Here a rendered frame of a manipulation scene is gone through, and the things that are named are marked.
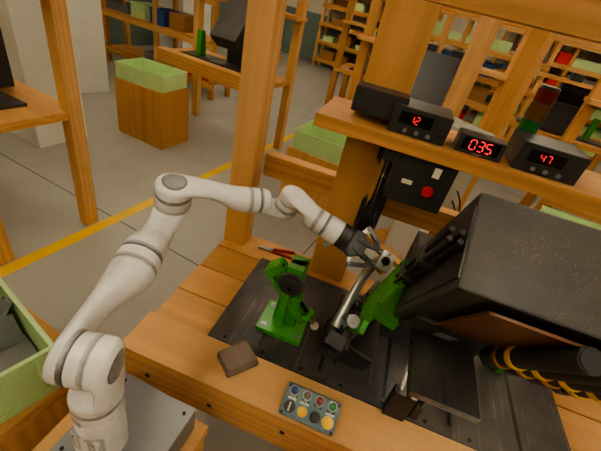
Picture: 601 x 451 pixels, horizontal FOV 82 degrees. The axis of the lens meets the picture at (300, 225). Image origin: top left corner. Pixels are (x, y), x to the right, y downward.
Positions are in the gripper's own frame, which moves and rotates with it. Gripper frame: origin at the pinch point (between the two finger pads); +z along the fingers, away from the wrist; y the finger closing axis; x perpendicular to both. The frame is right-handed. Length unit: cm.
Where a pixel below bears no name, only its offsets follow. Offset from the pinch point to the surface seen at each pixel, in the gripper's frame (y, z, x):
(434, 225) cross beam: 25.4, 16.0, 21.5
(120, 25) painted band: 237, -559, 600
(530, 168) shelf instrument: 38.4, 17.5, -16.4
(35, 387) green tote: -76, -60, 0
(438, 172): 28.2, -0.4, -8.0
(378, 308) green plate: -12.4, 4.3, -6.5
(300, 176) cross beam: 16.3, -34.7, 30.4
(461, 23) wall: 740, 52, 665
